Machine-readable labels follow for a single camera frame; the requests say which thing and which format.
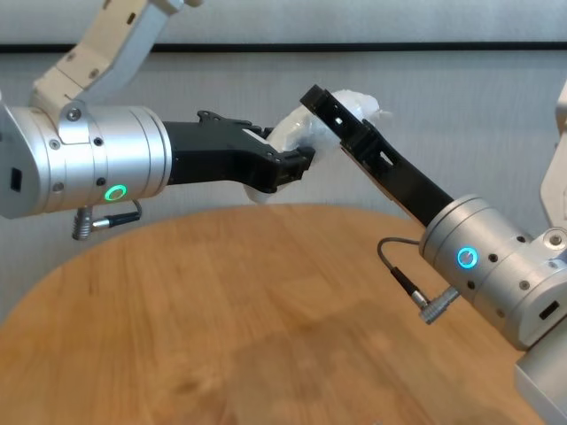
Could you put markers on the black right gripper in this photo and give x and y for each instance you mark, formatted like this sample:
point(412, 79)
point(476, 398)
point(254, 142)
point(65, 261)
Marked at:
point(407, 186)

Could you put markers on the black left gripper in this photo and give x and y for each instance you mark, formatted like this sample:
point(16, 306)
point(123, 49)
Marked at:
point(212, 150)

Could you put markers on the white plastic-wrapped sandbag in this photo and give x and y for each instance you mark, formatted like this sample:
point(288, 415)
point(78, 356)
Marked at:
point(297, 128)

